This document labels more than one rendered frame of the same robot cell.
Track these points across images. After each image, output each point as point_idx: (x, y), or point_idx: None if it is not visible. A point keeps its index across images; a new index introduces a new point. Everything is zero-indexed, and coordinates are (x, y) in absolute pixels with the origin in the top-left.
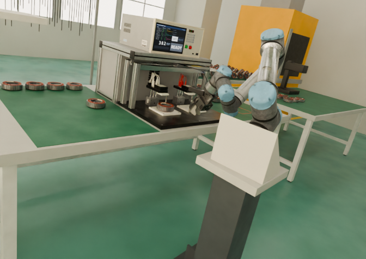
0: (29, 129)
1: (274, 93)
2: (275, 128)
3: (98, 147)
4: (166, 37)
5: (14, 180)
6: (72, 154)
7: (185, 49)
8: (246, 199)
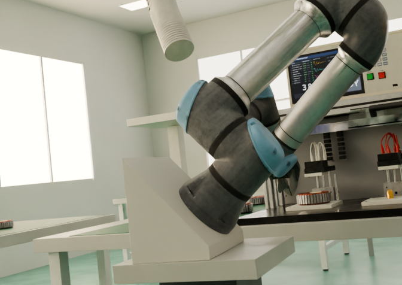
0: (105, 228)
1: (185, 94)
2: (241, 166)
3: (124, 242)
4: (315, 74)
5: (59, 275)
6: (96, 248)
7: (371, 82)
8: None
